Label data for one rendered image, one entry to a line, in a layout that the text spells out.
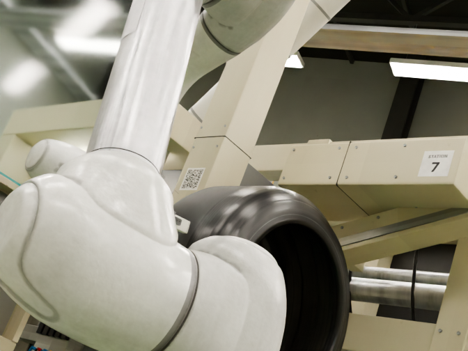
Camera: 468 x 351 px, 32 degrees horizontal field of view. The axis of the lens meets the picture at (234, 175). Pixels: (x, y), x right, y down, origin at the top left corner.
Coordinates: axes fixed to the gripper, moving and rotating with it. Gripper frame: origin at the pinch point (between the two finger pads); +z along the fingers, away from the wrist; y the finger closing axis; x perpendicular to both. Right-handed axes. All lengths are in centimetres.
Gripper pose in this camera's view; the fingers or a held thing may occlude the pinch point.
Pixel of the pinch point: (176, 222)
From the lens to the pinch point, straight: 189.5
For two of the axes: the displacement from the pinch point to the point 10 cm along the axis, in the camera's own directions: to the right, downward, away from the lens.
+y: -7.3, 0.1, 6.9
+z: 6.4, 3.7, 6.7
